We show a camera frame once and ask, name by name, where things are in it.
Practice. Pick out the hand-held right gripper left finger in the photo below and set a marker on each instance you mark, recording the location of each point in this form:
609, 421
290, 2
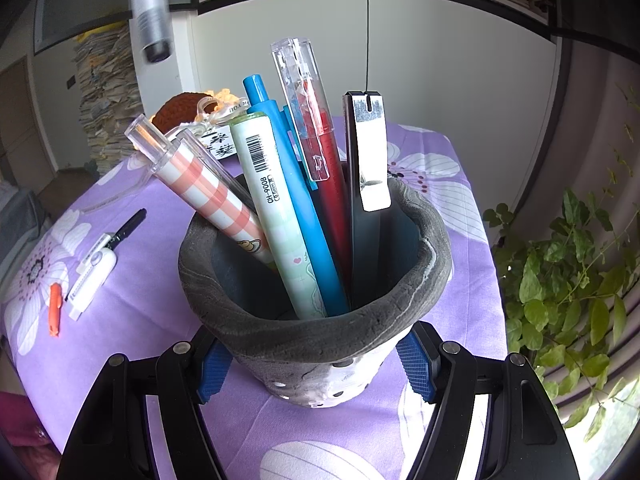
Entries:
215, 370

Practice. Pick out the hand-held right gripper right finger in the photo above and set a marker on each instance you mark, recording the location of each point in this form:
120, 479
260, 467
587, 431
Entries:
415, 370

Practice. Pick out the grey clay pen holder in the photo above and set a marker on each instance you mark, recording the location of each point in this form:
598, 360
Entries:
310, 340

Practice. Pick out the white correction tape dispenser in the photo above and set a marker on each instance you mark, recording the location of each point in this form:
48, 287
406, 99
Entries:
92, 275

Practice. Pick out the pale green pen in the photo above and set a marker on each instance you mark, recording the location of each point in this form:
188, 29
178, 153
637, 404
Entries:
270, 210

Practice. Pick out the black marker pen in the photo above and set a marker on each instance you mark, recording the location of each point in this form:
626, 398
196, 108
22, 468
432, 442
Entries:
127, 225

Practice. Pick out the blue pen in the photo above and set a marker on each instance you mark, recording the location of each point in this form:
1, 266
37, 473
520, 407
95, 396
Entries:
310, 225

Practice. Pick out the pink checkered pen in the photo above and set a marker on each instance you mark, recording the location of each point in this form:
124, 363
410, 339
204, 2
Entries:
215, 195

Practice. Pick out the red pen with clear cap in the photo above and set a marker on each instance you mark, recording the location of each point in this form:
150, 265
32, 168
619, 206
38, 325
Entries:
332, 195

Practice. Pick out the black pen silver clip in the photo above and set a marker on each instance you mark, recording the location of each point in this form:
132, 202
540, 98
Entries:
372, 160

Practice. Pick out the grey translucent pen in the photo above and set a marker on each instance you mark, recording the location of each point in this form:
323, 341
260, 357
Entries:
150, 20

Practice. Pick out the purple floral tablecloth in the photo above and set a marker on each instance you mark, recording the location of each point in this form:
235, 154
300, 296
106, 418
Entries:
450, 285

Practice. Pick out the green potted vine plant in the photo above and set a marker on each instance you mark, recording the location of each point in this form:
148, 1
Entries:
545, 280

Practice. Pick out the person's red clothing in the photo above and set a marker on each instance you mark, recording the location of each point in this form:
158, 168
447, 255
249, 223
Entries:
25, 435

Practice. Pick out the white sunflower gift tag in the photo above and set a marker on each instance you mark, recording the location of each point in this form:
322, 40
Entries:
220, 147

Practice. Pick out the grey sofa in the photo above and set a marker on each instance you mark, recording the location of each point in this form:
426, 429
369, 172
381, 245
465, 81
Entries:
20, 220

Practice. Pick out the translucent white ribbon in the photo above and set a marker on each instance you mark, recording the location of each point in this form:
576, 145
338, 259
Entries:
212, 117

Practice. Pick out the crochet sunflower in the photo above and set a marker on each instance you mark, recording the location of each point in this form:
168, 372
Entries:
175, 110

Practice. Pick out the tall pile of papers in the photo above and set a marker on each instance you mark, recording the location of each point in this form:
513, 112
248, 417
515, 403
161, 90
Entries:
105, 100

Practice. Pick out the brown wooden door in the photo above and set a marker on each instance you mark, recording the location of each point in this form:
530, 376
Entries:
25, 135

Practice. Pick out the pale striped curtain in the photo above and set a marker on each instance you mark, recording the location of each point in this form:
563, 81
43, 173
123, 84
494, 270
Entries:
595, 125

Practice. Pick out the white base cabinet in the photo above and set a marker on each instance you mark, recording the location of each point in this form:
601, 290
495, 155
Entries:
280, 25

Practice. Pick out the dark glass cabinet door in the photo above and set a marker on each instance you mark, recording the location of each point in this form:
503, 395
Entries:
85, 10
600, 0

